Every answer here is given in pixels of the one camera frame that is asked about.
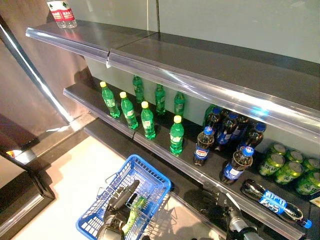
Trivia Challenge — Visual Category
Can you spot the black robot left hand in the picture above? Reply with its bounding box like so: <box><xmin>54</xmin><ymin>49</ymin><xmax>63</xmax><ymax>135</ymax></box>
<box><xmin>103</xmin><ymin>178</ymin><xmax>141</xmax><ymax>234</ymax></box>

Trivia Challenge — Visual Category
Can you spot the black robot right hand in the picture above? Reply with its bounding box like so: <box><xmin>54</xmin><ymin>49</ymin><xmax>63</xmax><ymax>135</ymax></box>
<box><xmin>200</xmin><ymin>185</ymin><xmax>240</xmax><ymax>222</ymax></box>

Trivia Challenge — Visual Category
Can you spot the blue plastic shopping basket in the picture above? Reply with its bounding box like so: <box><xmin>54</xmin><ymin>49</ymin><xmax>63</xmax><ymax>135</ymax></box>
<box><xmin>75</xmin><ymin>154</ymin><xmax>173</xmax><ymax>240</ymax></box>

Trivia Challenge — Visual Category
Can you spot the black shelf board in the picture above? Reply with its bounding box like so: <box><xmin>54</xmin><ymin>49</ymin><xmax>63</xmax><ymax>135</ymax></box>
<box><xmin>133</xmin><ymin>109</ymin><xmax>320</xmax><ymax>226</ymax></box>
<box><xmin>29</xmin><ymin>19</ymin><xmax>159</xmax><ymax>51</ymax></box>
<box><xmin>109</xmin><ymin>31</ymin><xmax>320</xmax><ymax>111</ymax></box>
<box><xmin>64</xmin><ymin>76</ymin><xmax>161</xmax><ymax>137</ymax></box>

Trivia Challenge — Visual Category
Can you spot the Pepsi cola bottle lying flat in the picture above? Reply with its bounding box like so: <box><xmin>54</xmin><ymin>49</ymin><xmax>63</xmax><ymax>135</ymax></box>
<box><xmin>240</xmin><ymin>178</ymin><xmax>313</xmax><ymax>230</ymax></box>

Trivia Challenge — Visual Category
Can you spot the black base shelf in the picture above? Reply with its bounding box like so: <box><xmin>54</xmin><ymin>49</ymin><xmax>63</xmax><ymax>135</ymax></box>
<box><xmin>83</xmin><ymin>118</ymin><xmax>241</xmax><ymax>240</ymax></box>

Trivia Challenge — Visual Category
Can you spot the chrome floor plinth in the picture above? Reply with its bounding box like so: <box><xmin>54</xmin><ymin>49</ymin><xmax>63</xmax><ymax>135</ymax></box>
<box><xmin>14</xmin><ymin>113</ymin><xmax>97</xmax><ymax>163</ymax></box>

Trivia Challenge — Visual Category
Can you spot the black glossy cabinet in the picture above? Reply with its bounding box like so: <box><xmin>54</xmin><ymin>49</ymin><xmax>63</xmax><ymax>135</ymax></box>
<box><xmin>0</xmin><ymin>159</ymin><xmax>56</xmax><ymax>240</ymax></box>

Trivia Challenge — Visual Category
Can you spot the chrome pillar trim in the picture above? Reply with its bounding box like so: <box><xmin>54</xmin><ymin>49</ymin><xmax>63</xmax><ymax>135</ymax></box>
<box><xmin>0</xmin><ymin>14</ymin><xmax>76</xmax><ymax>126</ymax></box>

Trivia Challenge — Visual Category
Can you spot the water bottle red label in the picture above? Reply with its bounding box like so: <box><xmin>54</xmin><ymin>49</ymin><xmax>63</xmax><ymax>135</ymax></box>
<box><xmin>46</xmin><ymin>0</ymin><xmax>66</xmax><ymax>29</ymax></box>
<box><xmin>61</xmin><ymin>0</ymin><xmax>78</xmax><ymax>29</ymax></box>

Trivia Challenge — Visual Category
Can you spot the clear plastic price rail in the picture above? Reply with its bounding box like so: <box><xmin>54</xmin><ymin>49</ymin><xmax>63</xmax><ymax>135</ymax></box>
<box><xmin>24</xmin><ymin>26</ymin><xmax>111</xmax><ymax>65</ymax></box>
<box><xmin>62</xmin><ymin>87</ymin><xmax>136</xmax><ymax>140</ymax></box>
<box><xmin>106</xmin><ymin>48</ymin><xmax>320</xmax><ymax>152</ymax></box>
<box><xmin>133</xmin><ymin>131</ymin><xmax>307</xmax><ymax>240</ymax></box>

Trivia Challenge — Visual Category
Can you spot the slotted shelf upright post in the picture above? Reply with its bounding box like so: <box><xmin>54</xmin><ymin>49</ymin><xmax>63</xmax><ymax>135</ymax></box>
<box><xmin>155</xmin><ymin>0</ymin><xmax>161</xmax><ymax>33</ymax></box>

